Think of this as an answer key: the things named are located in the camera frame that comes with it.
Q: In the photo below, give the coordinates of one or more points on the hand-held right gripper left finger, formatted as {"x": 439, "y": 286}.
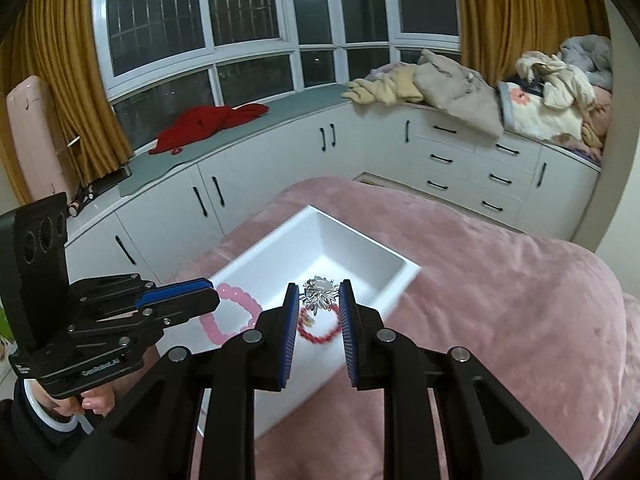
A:
{"x": 290, "y": 335}

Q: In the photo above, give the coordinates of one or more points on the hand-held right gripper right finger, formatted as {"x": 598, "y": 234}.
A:
{"x": 350, "y": 335}

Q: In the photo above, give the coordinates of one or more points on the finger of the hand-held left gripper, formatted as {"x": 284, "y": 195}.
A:
{"x": 190, "y": 310}
{"x": 175, "y": 291}

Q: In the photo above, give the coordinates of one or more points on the silver starburst brooch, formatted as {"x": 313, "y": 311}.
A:
{"x": 320, "y": 290}

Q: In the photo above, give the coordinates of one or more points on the white rectangular box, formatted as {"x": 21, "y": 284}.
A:
{"x": 330, "y": 240}

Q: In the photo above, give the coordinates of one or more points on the person's left forearm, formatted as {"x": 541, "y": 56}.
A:
{"x": 20, "y": 435}

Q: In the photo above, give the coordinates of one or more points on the person's left hand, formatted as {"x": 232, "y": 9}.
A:
{"x": 97, "y": 401}

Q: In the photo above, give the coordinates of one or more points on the pink padded board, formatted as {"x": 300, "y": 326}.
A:
{"x": 35, "y": 135}

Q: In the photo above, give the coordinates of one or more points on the pink plush blanket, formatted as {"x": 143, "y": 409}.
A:
{"x": 500, "y": 310}

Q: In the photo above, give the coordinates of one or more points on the red cloth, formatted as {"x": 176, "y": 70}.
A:
{"x": 200, "y": 125}

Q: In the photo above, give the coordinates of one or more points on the white window seat cabinets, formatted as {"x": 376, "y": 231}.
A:
{"x": 280, "y": 160}

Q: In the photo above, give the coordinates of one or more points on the yellow curtain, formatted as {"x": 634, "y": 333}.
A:
{"x": 60, "y": 60}
{"x": 510, "y": 10}

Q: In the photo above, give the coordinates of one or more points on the grey window seat mat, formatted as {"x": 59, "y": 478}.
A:
{"x": 290, "y": 105}

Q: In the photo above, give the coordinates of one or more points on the pale yellow garment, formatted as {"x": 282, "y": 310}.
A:
{"x": 385, "y": 87}

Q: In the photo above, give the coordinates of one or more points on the beige grey garment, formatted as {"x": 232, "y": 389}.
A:
{"x": 460, "y": 90}

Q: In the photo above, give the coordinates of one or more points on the bay window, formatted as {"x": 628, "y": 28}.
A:
{"x": 250, "y": 20}

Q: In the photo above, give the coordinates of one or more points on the floral cream pillow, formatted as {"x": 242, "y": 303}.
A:
{"x": 540, "y": 117}

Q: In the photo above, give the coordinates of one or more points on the folded pink blanket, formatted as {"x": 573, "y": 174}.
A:
{"x": 597, "y": 125}

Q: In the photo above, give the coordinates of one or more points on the cream clothing pile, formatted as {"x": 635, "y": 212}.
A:
{"x": 555, "y": 80}

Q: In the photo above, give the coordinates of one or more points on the grey quilt pile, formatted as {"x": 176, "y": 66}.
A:
{"x": 587, "y": 57}

